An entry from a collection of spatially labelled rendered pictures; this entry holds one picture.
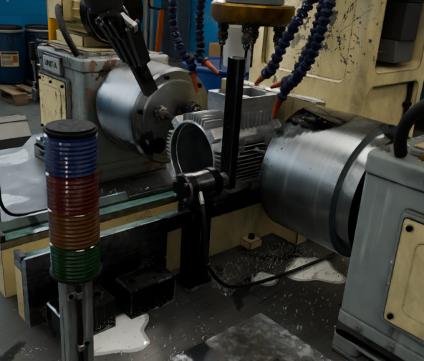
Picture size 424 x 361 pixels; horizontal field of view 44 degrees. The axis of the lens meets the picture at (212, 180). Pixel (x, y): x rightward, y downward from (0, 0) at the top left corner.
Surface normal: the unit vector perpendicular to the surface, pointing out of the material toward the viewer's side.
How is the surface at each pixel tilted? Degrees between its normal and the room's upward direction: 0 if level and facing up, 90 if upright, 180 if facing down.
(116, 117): 88
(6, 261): 90
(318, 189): 81
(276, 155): 66
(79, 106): 89
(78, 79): 89
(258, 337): 0
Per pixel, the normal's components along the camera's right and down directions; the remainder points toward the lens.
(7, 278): 0.66, 0.31
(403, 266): -0.75, 0.19
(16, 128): 0.58, -0.27
